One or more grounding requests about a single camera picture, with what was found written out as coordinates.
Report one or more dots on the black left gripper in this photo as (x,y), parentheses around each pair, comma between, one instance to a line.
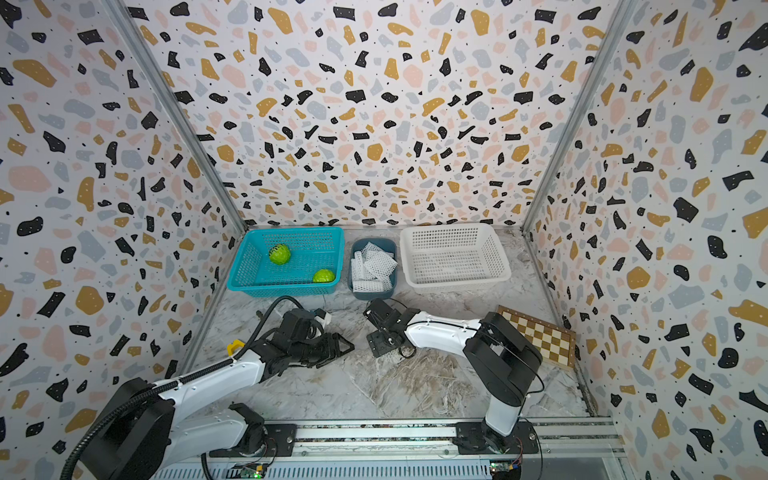
(335,349)

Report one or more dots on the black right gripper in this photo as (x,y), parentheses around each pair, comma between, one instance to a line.
(374,343)

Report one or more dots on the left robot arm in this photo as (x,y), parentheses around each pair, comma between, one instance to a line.
(146,427)

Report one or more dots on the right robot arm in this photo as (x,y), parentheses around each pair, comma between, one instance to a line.
(504,360)

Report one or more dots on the white foam nets pile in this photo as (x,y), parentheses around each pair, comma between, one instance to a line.
(372,269)

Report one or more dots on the green custard apple dark spots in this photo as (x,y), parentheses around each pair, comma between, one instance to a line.
(279,254)

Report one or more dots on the teal plastic basket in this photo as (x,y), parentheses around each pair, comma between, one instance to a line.
(312,248)

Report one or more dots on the dark blue net bin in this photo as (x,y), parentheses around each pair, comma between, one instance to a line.
(388,245)

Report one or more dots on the yellow triangular plastic block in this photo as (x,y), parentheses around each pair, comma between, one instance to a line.
(234,347)

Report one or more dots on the white plastic basket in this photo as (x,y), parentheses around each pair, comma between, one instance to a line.
(456,257)

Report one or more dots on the wooden chessboard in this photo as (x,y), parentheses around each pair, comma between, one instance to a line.
(556,344)

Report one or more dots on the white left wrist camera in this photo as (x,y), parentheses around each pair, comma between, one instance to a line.
(322,317)

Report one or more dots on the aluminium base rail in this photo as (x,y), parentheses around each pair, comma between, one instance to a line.
(539,448)

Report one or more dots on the aluminium corner post right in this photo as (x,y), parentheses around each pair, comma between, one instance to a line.
(616,26)

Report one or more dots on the aluminium corner post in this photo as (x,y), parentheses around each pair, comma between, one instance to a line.
(120,17)
(616,26)

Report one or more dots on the aluminium corner post left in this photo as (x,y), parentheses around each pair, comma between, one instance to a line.
(120,17)

